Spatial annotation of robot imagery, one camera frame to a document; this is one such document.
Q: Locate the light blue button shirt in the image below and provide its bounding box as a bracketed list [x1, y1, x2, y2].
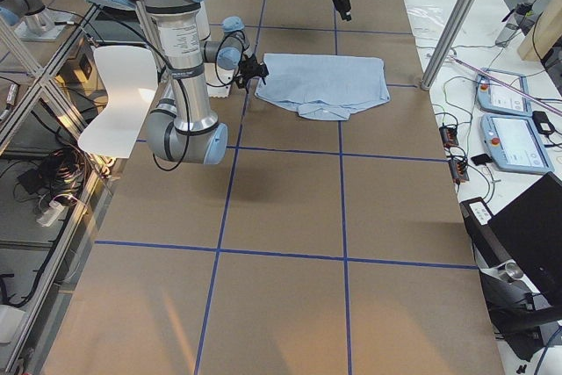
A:
[256, 54, 391, 121]

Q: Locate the metal reacher stick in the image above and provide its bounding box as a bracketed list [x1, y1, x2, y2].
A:
[445, 54, 562, 115]

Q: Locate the white plastic chair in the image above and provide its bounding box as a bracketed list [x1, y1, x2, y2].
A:
[78, 45, 158, 158]

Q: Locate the blue teach pendant far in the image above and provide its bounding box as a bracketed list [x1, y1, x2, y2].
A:
[476, 68, 532, 117]

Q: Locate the blue teach pendant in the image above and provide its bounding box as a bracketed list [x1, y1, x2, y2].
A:
[476, 68, 532, 117]
[480, 113, 555, 175]

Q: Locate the blue teach pendant near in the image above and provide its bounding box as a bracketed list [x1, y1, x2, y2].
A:
[480, 113, 555, 175]

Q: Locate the black laptop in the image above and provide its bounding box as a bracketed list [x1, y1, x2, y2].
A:
[460, 172, 561, 305]

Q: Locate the grey aluminium frame post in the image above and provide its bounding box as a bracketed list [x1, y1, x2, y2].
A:
[420, 0, 475, 90]

